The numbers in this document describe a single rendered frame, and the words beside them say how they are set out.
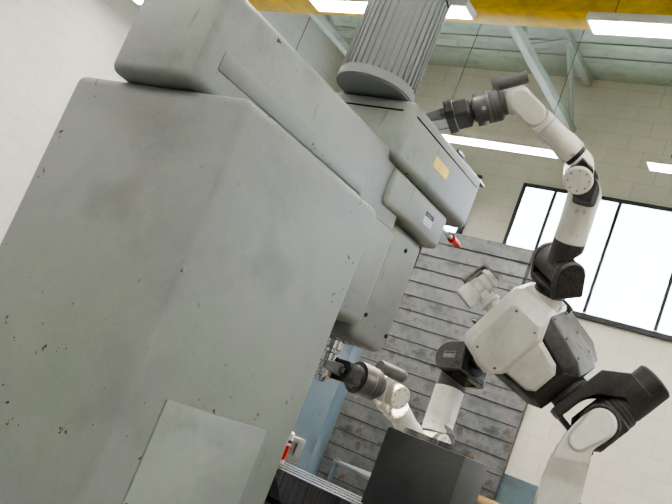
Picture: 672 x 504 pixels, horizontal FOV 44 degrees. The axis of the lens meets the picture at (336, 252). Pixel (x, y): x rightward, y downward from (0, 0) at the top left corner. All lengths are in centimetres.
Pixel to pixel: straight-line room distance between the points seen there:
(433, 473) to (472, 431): 806
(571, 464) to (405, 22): 124
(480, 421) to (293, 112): 847
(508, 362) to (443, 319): 803
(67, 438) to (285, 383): 46
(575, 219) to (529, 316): 29
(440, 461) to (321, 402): 624
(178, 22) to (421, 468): 109
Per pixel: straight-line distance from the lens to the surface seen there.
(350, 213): 169
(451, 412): 252
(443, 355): 256
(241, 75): 156
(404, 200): 207
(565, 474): 241
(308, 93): 172
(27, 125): 925
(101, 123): 162
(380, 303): 212
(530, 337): 237
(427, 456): 195
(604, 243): 1016
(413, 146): 205
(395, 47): 206
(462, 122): 229
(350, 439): 1063
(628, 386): 243
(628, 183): 1048
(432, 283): 1066
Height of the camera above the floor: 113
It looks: 10 degrees up
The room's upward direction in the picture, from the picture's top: 22 degrees clockwise
